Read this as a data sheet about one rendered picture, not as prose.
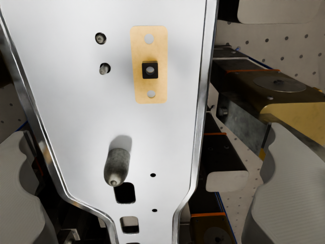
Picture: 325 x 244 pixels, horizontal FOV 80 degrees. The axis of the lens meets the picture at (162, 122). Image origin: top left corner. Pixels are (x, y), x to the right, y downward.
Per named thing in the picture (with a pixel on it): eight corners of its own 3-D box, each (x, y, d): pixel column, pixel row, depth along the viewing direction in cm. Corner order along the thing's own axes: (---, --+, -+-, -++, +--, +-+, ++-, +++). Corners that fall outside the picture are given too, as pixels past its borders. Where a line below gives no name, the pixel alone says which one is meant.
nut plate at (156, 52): (167, 102, 24) (168, 106, 23) (135, 103, 24) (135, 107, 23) (167, 25, 20) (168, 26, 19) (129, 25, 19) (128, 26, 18)
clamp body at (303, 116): (236, 68, 53) (347, 148, 23) (193, 69, 53) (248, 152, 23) (241, 43, 50) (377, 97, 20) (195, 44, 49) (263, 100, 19)
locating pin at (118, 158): (132, 158, 30) (127, 193, 24) (111, 159, 30) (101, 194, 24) (130, 141, 28) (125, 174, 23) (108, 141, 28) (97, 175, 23)
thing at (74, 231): (108, 150, 64) (80, 241, 39) (98, 150, 64) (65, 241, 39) (106, 140, 62) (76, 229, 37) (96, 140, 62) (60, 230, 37)
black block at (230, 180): (214, 113, 60) (260, 190, 34) (182, 114, 59) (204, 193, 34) (216, 97, 57) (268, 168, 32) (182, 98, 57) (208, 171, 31)
